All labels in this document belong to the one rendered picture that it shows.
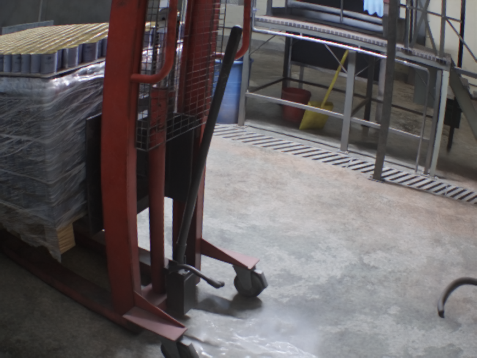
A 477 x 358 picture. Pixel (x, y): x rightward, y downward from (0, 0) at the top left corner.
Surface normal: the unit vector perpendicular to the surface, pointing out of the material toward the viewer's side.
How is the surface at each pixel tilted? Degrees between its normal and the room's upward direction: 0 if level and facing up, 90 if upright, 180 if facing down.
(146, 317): 0
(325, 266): 0
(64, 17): 90
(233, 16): 90
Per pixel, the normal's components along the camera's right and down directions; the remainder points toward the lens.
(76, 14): -0.45, 0.30
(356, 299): 0.07, -0.92
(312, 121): 0.25, 0.79
